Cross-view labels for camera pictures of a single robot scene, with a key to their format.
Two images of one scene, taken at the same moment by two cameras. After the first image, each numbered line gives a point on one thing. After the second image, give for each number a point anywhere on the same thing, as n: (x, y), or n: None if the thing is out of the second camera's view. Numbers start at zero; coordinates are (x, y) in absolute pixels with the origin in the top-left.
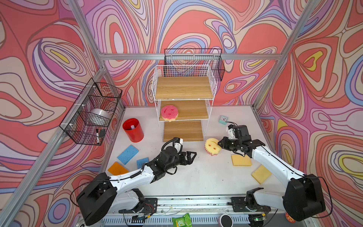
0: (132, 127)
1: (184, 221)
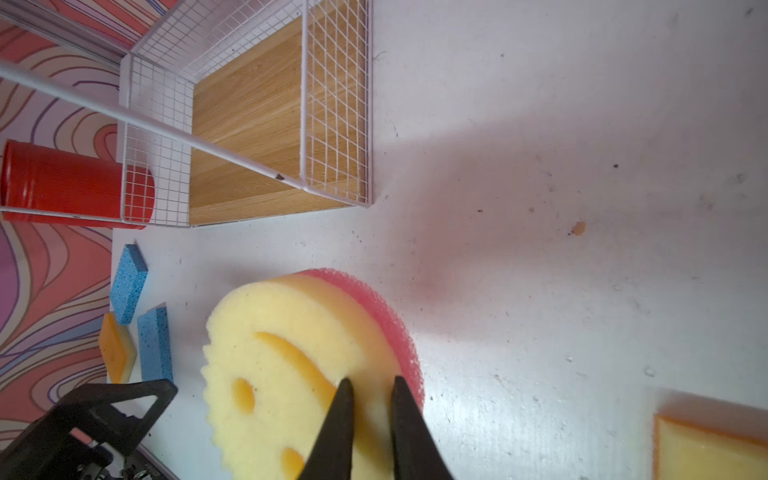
0: (40, 178)
1: None
